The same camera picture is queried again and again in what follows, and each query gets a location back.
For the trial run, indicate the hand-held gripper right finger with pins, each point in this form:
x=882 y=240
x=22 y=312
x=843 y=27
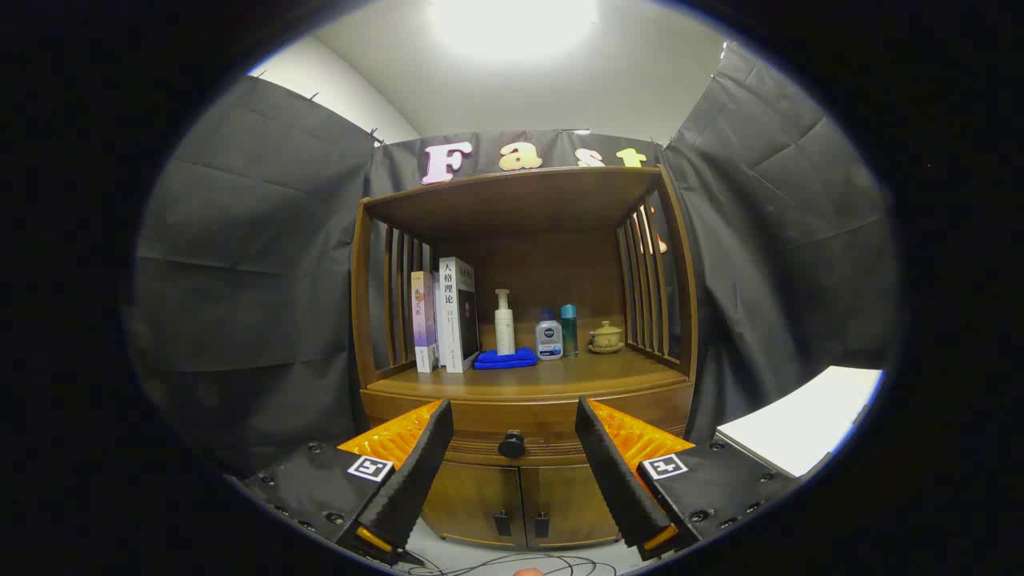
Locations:
x=616 y=480

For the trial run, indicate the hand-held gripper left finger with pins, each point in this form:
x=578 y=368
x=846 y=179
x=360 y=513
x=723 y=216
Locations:
x=416 y=480

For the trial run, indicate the wooden drawer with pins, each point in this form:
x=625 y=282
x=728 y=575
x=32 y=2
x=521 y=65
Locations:
x=496 y=416

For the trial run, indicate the black drawer knob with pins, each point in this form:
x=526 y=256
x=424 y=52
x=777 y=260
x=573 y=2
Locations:
x=512 y=444

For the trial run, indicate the wooden cabinet door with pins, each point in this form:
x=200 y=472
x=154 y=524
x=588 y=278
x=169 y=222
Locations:
x=480 y=500
x=568 y=500

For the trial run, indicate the wooden countertop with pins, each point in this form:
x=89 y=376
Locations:
x=560 y=374

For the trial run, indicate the wooden cabinet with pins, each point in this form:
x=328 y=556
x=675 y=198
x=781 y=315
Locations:
x=560 y=264

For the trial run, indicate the ceramic lidded teacup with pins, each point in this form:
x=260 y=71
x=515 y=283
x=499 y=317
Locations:
x=606 y=336

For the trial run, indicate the blue folded cloth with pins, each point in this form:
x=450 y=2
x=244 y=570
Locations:
x=504 y=359

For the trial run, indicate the white lotion bottle blue cap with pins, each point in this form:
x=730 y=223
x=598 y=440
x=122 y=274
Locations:
x=549 y=340

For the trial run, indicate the teal bottle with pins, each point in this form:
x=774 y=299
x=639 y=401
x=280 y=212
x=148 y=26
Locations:
x=569 y=332

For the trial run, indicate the purple book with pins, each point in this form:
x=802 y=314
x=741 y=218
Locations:
x=422 y=320

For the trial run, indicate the white book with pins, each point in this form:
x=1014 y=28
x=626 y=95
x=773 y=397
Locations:
x=450 y=320

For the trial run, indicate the white pump bottle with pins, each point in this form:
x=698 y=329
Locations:
x=505 y=328

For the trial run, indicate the white board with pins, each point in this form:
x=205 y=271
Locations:
x=800 y=420

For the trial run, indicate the ceiling light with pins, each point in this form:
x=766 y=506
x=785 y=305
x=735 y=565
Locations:
x=512 y=24

